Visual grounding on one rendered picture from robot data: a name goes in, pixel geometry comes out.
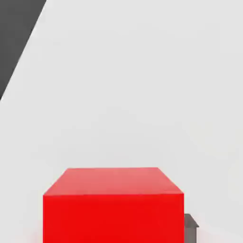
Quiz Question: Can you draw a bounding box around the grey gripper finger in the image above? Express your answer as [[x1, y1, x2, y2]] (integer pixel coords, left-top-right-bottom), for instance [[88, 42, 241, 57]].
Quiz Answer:
[[184, 213, 200, 243]]

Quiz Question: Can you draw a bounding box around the small red cube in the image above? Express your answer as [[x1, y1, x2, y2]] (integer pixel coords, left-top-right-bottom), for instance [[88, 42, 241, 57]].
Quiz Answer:
[[43, 167, 185, 243]]

